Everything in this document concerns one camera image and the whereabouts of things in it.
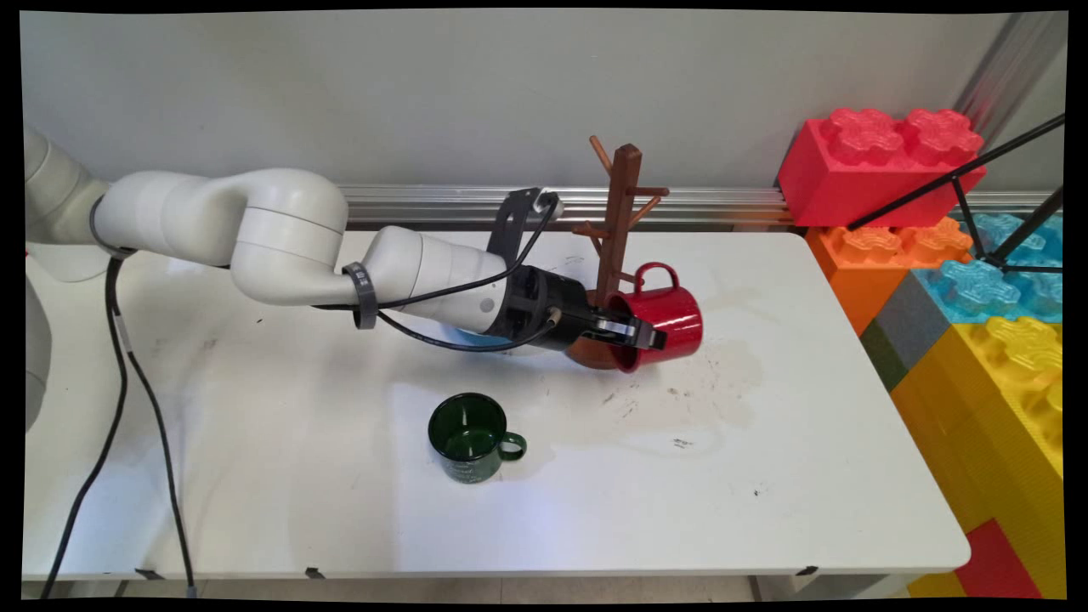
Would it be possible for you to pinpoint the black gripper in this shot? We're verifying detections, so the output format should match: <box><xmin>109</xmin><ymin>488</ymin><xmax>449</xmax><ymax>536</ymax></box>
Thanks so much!
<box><xmin>501</xmin><ymin>264</ymin><xmax>669</xmax><ymax>354</ymax></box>

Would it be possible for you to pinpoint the dark green enamel mug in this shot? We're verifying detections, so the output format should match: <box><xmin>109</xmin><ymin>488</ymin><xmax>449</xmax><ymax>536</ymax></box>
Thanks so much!
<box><xmin>427</xmin><ymin>391</ymin><xmax>529</xmax><ymax>485</ymax></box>

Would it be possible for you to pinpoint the red giant toy brick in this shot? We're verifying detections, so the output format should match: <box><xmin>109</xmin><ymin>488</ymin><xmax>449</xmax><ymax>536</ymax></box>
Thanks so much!
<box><xmin>777</xmin><ymin>107</ymin><xmax>988</xmax><ymax>231</ymax></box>

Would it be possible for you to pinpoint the red mug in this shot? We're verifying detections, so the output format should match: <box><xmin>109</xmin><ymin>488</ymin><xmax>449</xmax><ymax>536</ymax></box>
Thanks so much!
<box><xmin>604</xmin><ymin>261</ymin><xmax>706</xmax><ymax>374</ymax></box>

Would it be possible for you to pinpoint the orange giant toy brick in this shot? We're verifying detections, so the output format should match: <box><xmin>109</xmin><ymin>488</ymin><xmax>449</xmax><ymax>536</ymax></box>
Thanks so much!
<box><xmin>805</xmin><ymin>218</ymin><xmax>975</xmax><ymax>337</ymax></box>

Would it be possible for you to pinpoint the yellow giant toy brick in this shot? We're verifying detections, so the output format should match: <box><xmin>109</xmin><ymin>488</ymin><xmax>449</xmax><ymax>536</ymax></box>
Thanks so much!
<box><xmin>888</xmin><ymin>316</ymin><xmax>1068</xmax><ymax>600</ymax></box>

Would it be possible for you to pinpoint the blue bowl with white inside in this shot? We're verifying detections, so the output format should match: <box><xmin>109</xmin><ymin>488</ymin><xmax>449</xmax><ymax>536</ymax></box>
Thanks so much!
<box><xmin>450</xmin><ymin>327</ymin><xmax>513</xmax><ymax>350</ymax></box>

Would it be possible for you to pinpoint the black camera cable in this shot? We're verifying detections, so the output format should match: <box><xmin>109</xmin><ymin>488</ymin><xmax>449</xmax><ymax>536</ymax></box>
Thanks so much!
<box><xmin>40</xmin><ymin>193</ymin><xmax>564</xmax><ymax>601</ymax></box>

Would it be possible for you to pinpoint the small red square toy brick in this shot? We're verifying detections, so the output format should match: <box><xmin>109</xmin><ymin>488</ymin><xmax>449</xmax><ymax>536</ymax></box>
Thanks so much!
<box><xmin>953</xmin><ymin>518</ymin><xmax>1043</xmax><ymax>600</ymax></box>

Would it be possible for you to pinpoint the light blue giant toy brick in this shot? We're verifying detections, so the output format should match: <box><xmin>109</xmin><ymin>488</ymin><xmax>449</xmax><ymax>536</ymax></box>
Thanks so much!
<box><xmin>913</xmin><ymin>212</ymin><xmax>1064</xmax><ymax>326</ymax></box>

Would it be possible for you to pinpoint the black tripod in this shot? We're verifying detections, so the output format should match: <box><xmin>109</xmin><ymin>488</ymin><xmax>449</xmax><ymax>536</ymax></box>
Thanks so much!
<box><xmin>846</xmin><ymin>114</ymin><xmax>1068</xmax><ymax>278</ymax></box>

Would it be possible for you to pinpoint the dark green giant toy brick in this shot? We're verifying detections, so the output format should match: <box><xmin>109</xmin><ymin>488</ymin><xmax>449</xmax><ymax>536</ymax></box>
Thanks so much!
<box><xmin>858</xmin><ymin>319</ymin><xmax>911</xmax><ymax>393</ymax></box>

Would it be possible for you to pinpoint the slanted aluminium post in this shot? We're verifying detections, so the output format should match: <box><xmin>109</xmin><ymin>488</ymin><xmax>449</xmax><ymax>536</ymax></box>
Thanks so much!
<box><xmin>952</xmin><ymin>12</ymin><xmax>1068</xmax><ymax>147</ymax></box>

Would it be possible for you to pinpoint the brown wooden mug tree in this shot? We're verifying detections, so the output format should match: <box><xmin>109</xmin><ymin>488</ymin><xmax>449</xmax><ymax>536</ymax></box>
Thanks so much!
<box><xmin>564</xmin><ymin>135</ymin><xmax>673</xmax><ymax>371</ymax></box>

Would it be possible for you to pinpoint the grey giant toy brick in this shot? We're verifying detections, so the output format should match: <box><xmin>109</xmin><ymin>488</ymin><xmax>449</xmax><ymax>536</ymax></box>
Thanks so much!
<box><xmin>873</xmin><ymin>272</ymin><xmax>955</xmax><ymax>371</ymax></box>

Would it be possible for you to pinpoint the black cable with metal plugs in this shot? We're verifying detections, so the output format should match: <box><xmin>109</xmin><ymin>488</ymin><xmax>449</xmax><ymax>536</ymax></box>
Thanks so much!
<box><xmin>105</xmin><ymin>255</ymin><xmax>564</xmax><ymax>597</ymax></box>

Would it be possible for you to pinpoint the grey cable strap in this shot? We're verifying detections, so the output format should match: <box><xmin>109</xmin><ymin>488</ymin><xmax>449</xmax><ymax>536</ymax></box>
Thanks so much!
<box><xmin>342</xmin><ymin>261</ymin><xmax>381</xmax><ymax>332</ymax></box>
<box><xmin>87</xmin><ymin>193</ymin><xmax>138</xmax><ymax>262</ymax></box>

